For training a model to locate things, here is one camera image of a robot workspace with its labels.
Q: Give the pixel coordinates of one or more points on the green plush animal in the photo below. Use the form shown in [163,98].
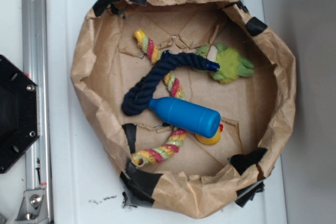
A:
[232,64]

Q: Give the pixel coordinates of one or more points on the brown paper bin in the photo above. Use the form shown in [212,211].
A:
[170,170]

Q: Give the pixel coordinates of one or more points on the blue plastic bottle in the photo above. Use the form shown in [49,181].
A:
[186,115]

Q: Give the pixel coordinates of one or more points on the yellow rubber duck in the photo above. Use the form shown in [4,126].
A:
[212,140]

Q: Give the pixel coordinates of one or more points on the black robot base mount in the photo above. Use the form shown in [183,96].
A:
[19,121]

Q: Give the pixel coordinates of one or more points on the metal corner bracket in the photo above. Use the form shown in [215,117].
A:
[33,208]

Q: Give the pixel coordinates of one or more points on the aluminium extrusion rail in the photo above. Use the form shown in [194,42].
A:
[37,157]

